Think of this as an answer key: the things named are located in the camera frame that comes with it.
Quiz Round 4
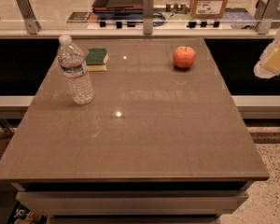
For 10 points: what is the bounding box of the green printed package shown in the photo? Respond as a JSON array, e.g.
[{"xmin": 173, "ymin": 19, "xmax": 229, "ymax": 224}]
[{"xmin": 7, "ymin": 202, "xmax": 48, "ymax": 224}]

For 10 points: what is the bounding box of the right metal glass bracket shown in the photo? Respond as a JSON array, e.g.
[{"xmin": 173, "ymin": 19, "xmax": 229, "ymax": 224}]
[{"xmin": 254, "ymin": 0, "xmax": 280, "ymax": 35}]

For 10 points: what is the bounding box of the clear plastic water bottle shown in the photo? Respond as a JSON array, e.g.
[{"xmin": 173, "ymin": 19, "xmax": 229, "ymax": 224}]
[{"xmin": 57, "ymin": 35, "xmax": 94, "ymax": 105}]

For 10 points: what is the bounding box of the left metal glass bracket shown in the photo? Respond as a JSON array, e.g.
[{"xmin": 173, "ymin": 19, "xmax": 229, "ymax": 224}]
[{"xmin": 16, "ymin": 0, "xmax": 41, "ymax": 35}]

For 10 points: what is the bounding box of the grey table drawer front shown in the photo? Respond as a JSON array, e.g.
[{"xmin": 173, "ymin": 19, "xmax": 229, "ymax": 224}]
[{"xmin": 17, "ymin": 190, "xmax": 248, "ymax": 216}]

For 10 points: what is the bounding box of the metal glass bracket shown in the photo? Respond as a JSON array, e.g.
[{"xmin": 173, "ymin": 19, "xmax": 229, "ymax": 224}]
[
  {"xmin": 16, "ymin": 0, "xmax": 41, "ymax": 35},
  {"xmin": 143, "ymin": 0, "xmax": 154, "ymax": 35},
  {"xmin": 254, "ymin": 0, "xmax": 280, "ymax": 35}
]

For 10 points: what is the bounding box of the brown cardboard box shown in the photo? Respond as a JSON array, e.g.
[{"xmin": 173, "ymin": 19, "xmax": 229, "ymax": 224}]
[{"xmin": 189, "ymin": 0, "xmax": 228, "ymax": 19}]

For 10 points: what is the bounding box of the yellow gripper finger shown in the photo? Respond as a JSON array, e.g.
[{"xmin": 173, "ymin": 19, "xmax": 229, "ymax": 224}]
[{"xmin": 253, "ymin": 36, "xmax": 280, "ymax": 78}]

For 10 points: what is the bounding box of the red apple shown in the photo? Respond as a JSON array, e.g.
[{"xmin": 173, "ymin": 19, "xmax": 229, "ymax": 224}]
[{"xmin": 173, "ymin": 46, "xmax": 196, "ymax": 69}]

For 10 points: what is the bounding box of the green and yellow sponge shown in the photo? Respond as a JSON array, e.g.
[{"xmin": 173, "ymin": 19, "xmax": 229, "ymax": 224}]
[{"xmin": 86, "ymin": 48, "xmax": 108, "ymax": 72}]

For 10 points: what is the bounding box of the middle metal glass bracket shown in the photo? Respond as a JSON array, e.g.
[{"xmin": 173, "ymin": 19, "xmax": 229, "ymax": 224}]
[{"xmin": 143, "ymin": 0, "xmax": 154, "ymax": 35}]

